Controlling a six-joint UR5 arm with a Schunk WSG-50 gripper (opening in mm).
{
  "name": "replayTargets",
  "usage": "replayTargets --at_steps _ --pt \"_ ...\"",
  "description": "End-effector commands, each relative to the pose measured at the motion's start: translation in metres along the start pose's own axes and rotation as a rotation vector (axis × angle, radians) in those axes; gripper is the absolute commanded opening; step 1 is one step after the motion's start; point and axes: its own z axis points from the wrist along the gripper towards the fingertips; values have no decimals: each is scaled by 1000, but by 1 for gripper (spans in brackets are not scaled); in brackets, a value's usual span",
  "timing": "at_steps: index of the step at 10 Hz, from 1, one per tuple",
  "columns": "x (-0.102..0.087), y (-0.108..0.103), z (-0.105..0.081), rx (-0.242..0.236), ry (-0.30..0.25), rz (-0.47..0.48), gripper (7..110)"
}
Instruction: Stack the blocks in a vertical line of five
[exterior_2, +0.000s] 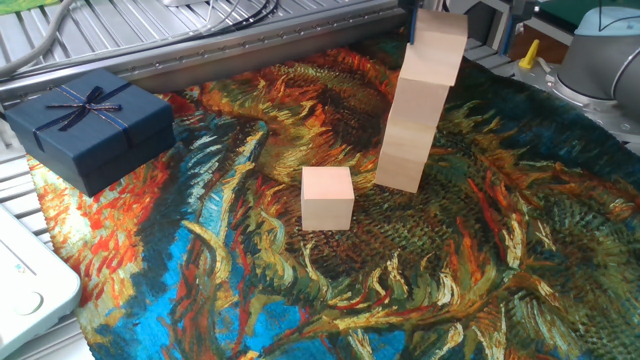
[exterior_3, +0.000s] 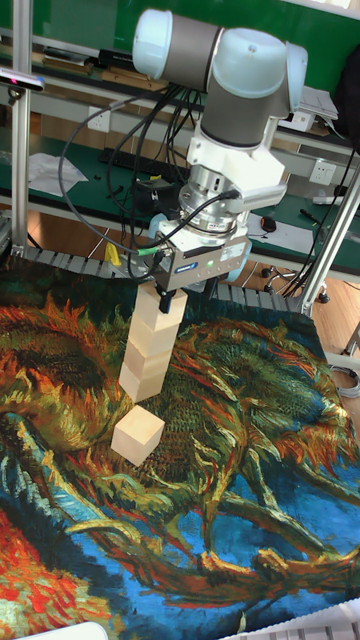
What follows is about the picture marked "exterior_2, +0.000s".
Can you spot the silver Schunk gripper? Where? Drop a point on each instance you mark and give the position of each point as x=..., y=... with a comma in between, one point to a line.
x=480, y=5

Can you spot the plain wooden cube block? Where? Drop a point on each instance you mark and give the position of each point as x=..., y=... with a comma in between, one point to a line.
x=397, y=176
x=432, y=47
x=407, y=142
x=327, y=200
x=417, y=102

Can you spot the yellow plastic piece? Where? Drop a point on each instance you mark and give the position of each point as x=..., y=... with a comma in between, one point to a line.
x=529, y=59

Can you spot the sunflower painting print cloth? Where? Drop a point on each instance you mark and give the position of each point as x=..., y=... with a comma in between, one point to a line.
x=250, y=275

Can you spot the navy gift box with ribbon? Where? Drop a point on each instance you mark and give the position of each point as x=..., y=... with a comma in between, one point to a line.
x=100, y=145

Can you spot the green printed cloth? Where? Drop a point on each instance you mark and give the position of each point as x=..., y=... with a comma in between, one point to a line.
x=20, y=4

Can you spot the white electronic device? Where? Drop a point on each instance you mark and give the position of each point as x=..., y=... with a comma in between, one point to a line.
x=30, y=280

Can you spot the aluminium slotted rail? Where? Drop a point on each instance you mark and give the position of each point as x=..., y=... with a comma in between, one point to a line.
x=225, y=52

